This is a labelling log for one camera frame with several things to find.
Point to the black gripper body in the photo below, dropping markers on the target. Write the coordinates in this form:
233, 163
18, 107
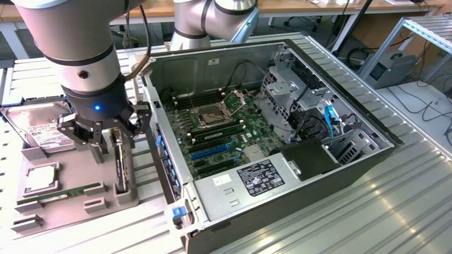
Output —
98, 103

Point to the graphics card with black cooler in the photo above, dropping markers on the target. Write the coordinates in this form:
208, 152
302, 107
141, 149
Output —
120, 158

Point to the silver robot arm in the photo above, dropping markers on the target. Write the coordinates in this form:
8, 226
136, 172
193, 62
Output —
70, 39

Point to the grey parts rack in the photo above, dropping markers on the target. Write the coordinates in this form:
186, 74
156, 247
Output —
88, 172

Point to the locking lever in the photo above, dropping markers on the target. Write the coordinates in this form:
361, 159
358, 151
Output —
192, 103

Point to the silver hard disk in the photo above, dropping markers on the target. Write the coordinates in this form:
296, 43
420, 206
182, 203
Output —
34, 124

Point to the CPU socket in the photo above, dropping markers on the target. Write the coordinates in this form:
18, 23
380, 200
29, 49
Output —
212, 116

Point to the green RAM stick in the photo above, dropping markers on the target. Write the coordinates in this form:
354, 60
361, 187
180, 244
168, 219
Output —
81, 188
218, 135

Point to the black expansion slot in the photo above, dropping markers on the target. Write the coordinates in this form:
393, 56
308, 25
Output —
214, 164
216, 170
206, 146

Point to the silver CPU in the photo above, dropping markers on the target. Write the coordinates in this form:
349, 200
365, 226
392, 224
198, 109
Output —
40, 180

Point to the blue expansion slot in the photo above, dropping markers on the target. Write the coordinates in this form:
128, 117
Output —
209, 153

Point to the blue disk carrier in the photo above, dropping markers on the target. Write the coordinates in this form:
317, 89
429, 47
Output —
12, 101

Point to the silver socket cover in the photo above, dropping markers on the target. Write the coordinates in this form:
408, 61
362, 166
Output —
236, 101

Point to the green motherboard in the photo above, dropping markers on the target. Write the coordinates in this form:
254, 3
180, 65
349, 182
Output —
253, 124

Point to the silver chipset heatsink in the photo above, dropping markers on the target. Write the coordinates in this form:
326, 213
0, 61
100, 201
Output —
256, 154

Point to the silver power supply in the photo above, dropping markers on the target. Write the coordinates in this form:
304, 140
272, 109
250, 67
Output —
218, 195

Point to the blue case latch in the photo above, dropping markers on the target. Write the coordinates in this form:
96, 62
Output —
177, 213

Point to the wooden desk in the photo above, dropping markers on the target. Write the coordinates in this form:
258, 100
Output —
300, 6
154, 13

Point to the silver drive cage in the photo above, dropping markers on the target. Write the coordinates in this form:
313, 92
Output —
282, 87

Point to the black chair base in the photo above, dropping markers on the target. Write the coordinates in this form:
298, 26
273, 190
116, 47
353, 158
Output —
316, 22

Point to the silver disk bay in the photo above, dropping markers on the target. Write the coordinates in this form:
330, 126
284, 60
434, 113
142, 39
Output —
353, 148

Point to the black open PC case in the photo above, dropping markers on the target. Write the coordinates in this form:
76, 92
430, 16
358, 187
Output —
353, 185

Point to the black stand pole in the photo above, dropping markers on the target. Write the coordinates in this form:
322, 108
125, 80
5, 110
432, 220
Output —
353, 26

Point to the grey computer tower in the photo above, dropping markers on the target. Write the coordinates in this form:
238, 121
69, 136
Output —
388, 71

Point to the aluminium slat table frame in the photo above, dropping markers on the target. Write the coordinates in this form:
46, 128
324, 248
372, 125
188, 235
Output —
422, 29

